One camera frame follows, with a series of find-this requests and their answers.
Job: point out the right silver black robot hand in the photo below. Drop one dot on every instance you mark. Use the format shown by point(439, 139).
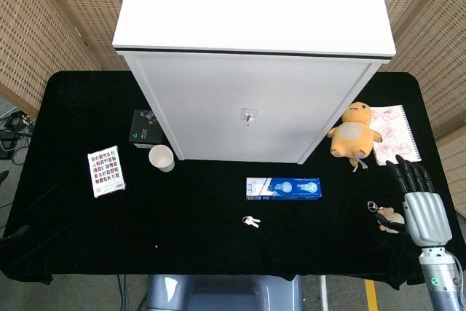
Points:
point(426, 216)

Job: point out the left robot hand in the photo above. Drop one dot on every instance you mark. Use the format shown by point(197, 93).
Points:
point(3, 177)

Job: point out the silver key bunch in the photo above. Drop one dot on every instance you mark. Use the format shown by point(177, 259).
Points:
point(251, 221)

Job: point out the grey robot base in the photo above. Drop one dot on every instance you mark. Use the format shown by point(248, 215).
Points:
point(218, 294)

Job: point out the cabinet lock with key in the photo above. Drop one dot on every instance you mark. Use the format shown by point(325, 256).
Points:
point(248, 116)

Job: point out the white cabinet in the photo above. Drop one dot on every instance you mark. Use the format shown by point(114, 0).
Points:
point(251, 70)

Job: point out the spiral notebook with red drawings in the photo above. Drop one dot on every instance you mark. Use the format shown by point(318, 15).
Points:
point(398, 132)

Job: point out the yellow floor tape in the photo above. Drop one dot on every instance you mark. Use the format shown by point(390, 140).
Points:
point(372, 296)

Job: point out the white box with patterned squares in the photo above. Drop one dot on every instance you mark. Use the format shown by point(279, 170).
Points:
point(106, 171)

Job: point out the yellow plush toy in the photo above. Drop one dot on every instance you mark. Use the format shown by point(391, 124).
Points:
point(351, 134)

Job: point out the white table leg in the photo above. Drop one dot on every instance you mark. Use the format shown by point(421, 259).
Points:
point(323, 294)

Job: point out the blue white toothpaste box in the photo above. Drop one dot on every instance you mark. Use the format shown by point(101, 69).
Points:
point(284, 189)

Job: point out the black product box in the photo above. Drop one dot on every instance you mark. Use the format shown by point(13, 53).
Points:
point(145, 129)

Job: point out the woven rattan screen panel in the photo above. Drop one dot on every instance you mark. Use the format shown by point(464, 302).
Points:
point(43, 27)
point(429, 34)

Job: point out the white paper cup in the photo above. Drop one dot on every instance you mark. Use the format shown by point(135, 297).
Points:
point(161, 158)

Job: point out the black tablecloth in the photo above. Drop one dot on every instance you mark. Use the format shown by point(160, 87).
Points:
point(182, 234)

